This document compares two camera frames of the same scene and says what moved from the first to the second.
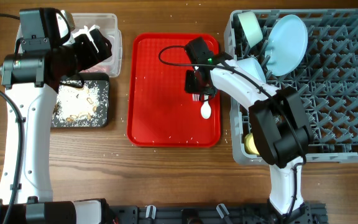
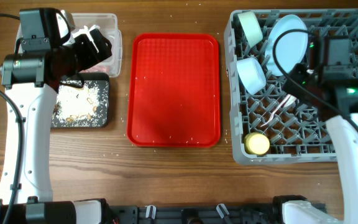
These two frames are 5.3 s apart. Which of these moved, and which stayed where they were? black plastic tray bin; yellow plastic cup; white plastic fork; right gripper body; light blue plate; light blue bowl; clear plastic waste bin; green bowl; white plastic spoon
Moved: white plastic fork; right gripper body; white plastic spoon
Stayed: yellow plastic cup; clear plastic waste bin; light blue bowl; green bowl; black plastic tray bin; light blue plate
